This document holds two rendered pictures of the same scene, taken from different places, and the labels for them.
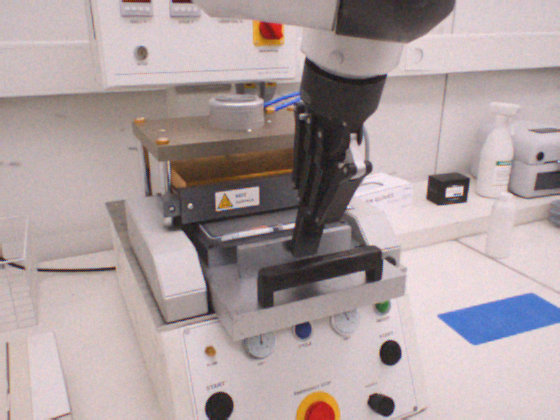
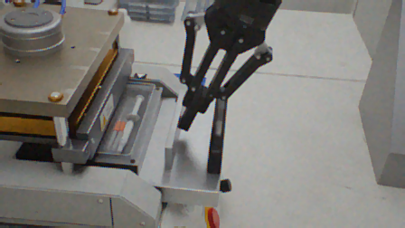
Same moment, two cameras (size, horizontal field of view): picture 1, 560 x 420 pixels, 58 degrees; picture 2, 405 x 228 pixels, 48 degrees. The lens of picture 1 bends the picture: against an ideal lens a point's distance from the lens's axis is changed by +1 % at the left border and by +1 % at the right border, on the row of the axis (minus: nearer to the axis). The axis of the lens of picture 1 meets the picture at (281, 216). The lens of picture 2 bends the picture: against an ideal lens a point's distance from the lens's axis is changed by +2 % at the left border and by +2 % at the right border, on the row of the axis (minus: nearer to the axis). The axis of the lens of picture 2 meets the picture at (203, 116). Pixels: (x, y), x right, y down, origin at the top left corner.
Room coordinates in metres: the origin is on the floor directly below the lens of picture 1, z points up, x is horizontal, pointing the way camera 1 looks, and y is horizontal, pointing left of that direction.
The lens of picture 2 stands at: (0.26, 0.43, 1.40)
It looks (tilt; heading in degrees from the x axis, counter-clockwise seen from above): 36 degrees down; 299
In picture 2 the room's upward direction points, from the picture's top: 3 degrees clockwise
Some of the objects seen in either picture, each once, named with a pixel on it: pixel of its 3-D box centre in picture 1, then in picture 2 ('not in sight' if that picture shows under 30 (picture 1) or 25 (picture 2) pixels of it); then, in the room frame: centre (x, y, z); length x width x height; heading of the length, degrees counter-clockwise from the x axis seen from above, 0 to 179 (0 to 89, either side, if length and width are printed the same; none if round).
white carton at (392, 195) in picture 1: (363, 198); not in sight; (1.20, -0.21, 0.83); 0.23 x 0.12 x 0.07; 125
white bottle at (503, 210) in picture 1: (501, 224); (123, 33); (1.05, -0.49, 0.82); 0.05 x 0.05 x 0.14
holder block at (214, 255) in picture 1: (258, 222); (98, 122); (0.66, 0.03, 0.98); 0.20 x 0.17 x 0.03; 115
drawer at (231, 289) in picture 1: (272, 242); (129, 131); (0.62, 0.01, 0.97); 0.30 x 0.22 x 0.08; 25
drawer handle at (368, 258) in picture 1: (322, 273); (218, 130); (0.50, -0.05, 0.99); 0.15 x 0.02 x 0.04; 115
